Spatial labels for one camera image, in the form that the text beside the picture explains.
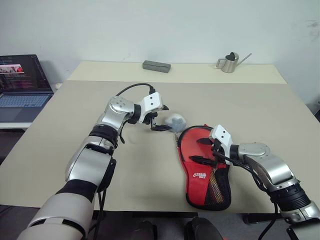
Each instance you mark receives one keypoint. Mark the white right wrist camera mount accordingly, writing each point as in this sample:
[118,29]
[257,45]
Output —
[222,135]

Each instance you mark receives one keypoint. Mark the grey plush charm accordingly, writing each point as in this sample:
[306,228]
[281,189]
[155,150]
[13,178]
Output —
[175,121]

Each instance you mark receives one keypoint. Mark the grey rectangular box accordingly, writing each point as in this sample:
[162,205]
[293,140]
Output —
[156,66]

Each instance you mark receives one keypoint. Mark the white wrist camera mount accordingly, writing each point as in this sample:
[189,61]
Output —
[152,101]
[222,135]

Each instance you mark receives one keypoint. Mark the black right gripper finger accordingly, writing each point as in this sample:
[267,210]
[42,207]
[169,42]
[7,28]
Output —
[202,160]
[206,141]

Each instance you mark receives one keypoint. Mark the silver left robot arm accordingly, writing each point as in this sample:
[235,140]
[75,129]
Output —
[85,162]

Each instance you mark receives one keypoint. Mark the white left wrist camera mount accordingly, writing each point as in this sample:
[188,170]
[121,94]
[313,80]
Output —
[152,101]

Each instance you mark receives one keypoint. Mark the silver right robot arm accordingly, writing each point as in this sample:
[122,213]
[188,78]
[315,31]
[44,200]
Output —
[275,167]

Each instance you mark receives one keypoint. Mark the black table frame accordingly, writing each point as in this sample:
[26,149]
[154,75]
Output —
[165,215]

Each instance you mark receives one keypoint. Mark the silver metal watering can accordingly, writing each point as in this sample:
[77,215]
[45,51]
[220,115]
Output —
[228,65]

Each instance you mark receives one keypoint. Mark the open laptop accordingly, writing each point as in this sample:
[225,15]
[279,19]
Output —
[22,82]

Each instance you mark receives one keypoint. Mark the dark rounded shape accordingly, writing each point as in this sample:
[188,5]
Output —
[202,230]

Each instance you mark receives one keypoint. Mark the red black paddle case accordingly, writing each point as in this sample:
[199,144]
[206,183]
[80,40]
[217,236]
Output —
[197,180]

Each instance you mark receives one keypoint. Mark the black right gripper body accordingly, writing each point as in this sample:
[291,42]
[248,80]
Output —
[218,155]

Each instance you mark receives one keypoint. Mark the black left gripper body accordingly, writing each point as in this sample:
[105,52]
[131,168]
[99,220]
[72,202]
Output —
[151,118]

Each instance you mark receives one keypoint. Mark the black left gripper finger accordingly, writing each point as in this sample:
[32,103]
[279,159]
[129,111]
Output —
[165,108]
[161,128]

